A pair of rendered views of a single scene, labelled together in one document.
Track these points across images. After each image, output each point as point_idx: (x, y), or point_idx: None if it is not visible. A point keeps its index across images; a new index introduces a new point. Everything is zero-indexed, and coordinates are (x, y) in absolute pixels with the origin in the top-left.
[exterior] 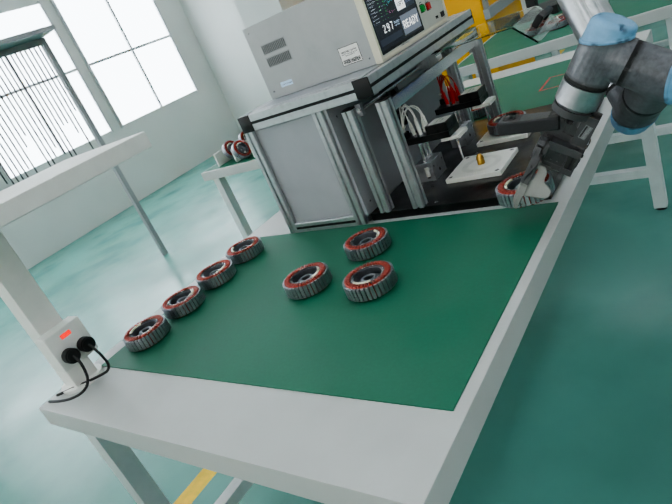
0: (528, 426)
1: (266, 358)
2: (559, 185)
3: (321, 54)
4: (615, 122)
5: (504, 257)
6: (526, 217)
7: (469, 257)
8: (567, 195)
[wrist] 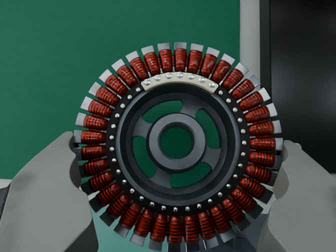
0: None
1: None
2: (332, 174)
3: None
4: None
5: (11, 124)
6: (178, 130)
7: (30, 49)
8: (271, 204)
